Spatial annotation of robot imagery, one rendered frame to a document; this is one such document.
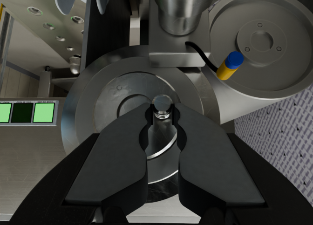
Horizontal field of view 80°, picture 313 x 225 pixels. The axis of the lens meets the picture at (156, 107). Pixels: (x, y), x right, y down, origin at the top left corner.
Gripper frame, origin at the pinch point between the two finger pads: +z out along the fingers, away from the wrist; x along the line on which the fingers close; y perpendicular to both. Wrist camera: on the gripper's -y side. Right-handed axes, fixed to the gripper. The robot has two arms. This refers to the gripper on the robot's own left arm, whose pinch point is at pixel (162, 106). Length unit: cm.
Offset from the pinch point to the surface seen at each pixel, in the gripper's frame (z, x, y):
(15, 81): 265, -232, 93
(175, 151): 0.6, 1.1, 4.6
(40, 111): 32.1, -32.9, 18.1
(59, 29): 31.1, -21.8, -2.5
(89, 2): 12.1, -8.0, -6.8
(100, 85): 4.4, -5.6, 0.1
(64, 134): 2.2, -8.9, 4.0
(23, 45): 234, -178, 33
